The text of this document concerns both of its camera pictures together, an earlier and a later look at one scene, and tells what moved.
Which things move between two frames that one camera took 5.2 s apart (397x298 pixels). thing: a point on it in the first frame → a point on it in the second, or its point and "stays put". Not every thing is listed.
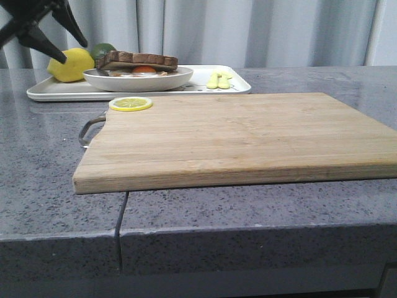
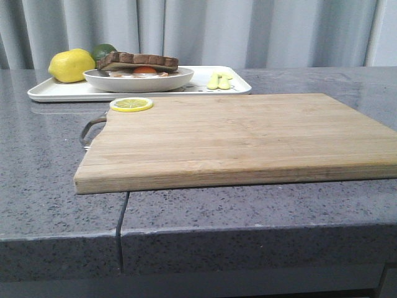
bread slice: x=120 y=60 stays put
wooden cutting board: x=193 y=143 stays put
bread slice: x=124 y=74 → x=105 y=71
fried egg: x=142 y=71 stays put
